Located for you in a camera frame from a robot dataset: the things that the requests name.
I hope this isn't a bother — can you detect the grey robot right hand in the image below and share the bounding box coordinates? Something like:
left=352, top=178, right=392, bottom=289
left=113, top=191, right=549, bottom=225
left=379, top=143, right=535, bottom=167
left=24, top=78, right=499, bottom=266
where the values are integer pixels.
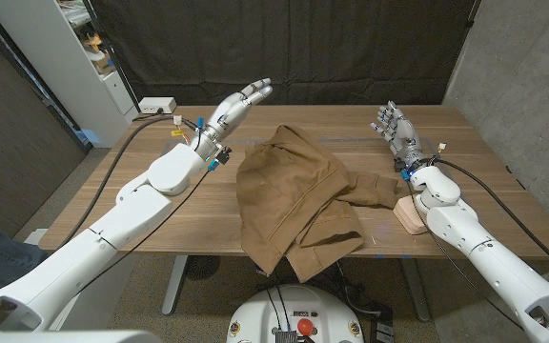
left=369, top=100, right=426, bottom=172

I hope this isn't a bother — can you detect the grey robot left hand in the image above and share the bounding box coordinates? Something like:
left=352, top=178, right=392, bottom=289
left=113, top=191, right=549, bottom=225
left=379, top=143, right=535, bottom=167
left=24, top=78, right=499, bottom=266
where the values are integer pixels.
left=193, top=77, right=275, bottom=161

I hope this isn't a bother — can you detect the brown jacket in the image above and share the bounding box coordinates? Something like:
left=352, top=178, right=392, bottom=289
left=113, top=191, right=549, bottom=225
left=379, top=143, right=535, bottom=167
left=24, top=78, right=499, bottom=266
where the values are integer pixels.
left=234, top=124, right=399, bottom=283

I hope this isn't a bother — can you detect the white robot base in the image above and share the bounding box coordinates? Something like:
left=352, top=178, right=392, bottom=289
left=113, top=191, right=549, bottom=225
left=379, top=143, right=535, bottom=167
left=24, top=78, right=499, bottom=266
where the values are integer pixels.
left=226, top=284, right=365, bottom=343

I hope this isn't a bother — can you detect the cardboard box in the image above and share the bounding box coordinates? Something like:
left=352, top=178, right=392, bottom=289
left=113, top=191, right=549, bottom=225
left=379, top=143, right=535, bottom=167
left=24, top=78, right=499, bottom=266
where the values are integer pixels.
left=93, top=52, right=116, bottom=75

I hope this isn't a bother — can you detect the white power strip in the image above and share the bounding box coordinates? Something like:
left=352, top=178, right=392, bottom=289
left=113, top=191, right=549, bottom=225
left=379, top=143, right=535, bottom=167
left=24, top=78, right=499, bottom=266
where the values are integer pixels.
left=138, top=96, right=178, bottom=115

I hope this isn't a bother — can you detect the wooden block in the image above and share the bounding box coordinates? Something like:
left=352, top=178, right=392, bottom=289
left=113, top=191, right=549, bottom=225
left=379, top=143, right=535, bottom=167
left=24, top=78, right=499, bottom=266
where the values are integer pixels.
left=392, top=193, right=429, bottom=236

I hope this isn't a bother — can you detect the black backdrop curtain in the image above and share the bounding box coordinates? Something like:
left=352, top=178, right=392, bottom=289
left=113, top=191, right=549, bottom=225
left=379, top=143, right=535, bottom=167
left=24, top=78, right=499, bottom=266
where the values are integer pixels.
left=88, top=0, right=478, bottom=107

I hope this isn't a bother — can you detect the black backdrop stand pole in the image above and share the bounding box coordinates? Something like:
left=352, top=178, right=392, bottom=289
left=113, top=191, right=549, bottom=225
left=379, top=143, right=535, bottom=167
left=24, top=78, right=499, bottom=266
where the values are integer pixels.
left=464, top=0, right=483, bottom=30
left=81, top=0, right=141, bottom=113

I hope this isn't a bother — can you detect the black round floor fan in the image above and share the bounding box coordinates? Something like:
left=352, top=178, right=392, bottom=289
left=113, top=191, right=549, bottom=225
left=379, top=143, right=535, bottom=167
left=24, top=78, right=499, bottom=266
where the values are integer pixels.
left=183, top=255, right=222, bottom=281

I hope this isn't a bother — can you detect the yellow shelf item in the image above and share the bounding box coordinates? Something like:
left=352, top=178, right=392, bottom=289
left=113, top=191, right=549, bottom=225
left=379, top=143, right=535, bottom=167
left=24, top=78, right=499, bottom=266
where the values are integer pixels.
left=83, top=32, right=104, bottom=53

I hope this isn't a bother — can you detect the grey table leg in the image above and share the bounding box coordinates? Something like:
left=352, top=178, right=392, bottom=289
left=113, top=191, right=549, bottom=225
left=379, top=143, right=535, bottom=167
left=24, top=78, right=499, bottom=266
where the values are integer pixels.
left=400, top=258, right=432, bottom=323
left=161, top=255, right=189, bottom=316

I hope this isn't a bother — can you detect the white shelf cabinet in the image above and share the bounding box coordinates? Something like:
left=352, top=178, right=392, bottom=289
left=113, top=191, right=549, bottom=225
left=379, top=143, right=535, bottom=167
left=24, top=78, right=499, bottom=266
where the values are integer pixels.
left=0, top=0, right=140, bottom=149

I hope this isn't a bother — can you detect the black power adapter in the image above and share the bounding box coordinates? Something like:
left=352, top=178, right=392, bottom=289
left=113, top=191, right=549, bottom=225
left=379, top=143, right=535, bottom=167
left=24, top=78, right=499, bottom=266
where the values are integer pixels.
left=369, top=304, right=396, bottom=343

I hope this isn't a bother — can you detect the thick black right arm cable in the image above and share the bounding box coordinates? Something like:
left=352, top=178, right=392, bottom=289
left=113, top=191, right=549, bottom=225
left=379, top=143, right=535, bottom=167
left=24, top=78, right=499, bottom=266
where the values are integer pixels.
left=429, top=158, right=549, bottom=283

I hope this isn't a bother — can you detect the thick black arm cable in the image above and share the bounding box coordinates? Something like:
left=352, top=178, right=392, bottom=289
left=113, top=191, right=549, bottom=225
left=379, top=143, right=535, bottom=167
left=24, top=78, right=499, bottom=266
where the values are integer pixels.
left=57, top=115, right=199, bottom=252
left=429, top=158, right=549, bottom=283

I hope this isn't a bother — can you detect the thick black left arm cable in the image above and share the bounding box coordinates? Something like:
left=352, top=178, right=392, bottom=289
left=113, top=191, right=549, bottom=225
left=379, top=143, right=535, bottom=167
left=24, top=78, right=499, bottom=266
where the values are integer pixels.
left=57, top=115, right=199, bottom=252

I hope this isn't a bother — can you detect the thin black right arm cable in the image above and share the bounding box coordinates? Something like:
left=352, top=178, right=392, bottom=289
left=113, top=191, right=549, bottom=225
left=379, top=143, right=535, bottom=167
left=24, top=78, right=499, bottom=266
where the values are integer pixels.
left=405, top=183, right=526, bottom=330

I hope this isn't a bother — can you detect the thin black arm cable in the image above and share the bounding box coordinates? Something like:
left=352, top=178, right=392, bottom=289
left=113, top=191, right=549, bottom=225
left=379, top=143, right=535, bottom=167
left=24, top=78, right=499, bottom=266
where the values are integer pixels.
left=76, top=170, right=211, bottom=296
left=405, top=183, right=526, bottom=330

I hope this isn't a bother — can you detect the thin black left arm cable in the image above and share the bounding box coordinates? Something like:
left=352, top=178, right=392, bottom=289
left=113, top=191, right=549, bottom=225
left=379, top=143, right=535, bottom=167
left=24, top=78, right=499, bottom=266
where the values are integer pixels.
left=76, top=170, right=211, bottom=296

